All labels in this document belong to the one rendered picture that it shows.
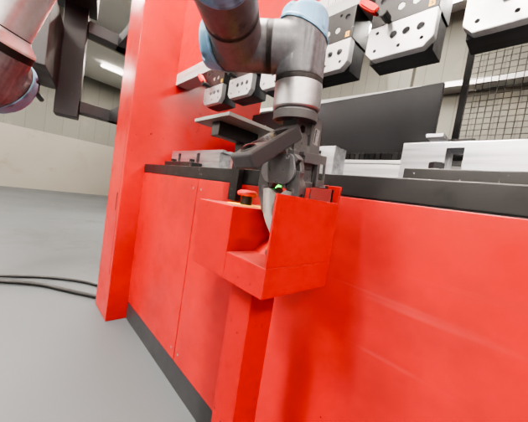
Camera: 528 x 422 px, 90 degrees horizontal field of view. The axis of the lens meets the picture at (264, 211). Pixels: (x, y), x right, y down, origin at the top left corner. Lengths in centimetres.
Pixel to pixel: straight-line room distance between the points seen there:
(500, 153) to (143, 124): 146
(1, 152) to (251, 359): 930
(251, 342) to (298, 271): 17
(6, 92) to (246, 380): 66
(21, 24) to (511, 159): 87
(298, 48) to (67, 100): 179
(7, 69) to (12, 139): 896
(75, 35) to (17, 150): 759
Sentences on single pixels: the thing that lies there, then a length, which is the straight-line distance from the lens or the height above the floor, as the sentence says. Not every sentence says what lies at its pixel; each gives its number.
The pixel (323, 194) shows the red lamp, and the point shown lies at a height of 82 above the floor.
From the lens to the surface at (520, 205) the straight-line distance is 51.
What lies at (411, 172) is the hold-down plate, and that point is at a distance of 61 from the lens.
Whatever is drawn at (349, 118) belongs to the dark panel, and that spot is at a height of 124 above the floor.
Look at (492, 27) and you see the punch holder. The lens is 73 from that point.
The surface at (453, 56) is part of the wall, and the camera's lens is 450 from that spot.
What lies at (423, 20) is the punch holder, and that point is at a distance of 78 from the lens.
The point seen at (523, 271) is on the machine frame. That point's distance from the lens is 51.
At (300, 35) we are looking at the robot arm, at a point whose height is 104.
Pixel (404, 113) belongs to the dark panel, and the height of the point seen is 123.
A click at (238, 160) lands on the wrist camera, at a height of 85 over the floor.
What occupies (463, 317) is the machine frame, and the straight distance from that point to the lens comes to 53.
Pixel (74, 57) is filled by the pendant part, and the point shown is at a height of 145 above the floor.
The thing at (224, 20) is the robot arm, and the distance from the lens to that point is 38.
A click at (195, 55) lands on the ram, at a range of 159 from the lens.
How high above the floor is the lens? 80
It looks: 3 degrees down
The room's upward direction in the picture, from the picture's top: 9 degrees clockwise
